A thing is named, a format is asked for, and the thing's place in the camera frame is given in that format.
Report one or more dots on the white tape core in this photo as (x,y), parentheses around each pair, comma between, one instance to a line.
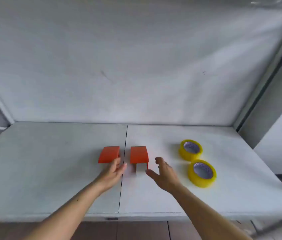
(140,169)

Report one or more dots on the orange tape dispenser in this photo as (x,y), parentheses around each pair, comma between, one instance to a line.
(139,154)
(108,153)

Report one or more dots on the person's right forearm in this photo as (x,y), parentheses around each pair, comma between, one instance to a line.
(206,217)

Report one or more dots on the person's left hand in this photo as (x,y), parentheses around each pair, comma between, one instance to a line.
(111,174)

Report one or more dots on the person's left forearm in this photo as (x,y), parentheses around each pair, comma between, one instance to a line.
(66,217)

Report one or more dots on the person's right hand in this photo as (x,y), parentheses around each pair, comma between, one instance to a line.
(167,179)

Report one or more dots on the barcode sticker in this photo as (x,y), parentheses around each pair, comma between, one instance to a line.
(112,218)

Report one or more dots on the yellow tape roll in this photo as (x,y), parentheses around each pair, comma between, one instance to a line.
(196,179)
(184,154)

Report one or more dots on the grey metal frame post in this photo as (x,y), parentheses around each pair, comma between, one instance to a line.
(253,97)

